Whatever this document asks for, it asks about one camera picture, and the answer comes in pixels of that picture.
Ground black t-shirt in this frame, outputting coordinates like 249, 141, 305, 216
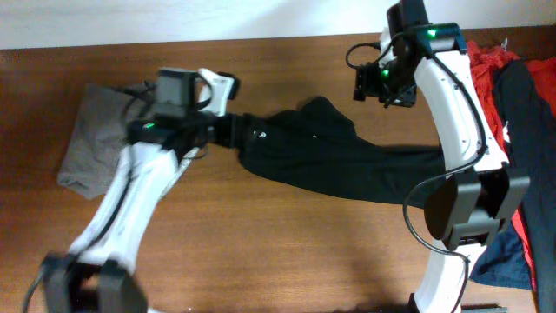
238, 97, 444, 204

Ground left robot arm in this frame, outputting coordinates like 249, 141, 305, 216
37, 112, 256, 312

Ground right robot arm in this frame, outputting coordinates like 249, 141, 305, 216
354, 0, 530, 313

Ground red mesh garment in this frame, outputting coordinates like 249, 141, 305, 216
467, 41, 555, 290

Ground grey folded shorts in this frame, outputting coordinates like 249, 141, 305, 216
56, 83, 154, 200

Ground black garment in pile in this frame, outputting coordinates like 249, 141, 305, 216
493, 61, 555, 313

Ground navy blue garment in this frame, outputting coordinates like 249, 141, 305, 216
470, 223, 532, 290

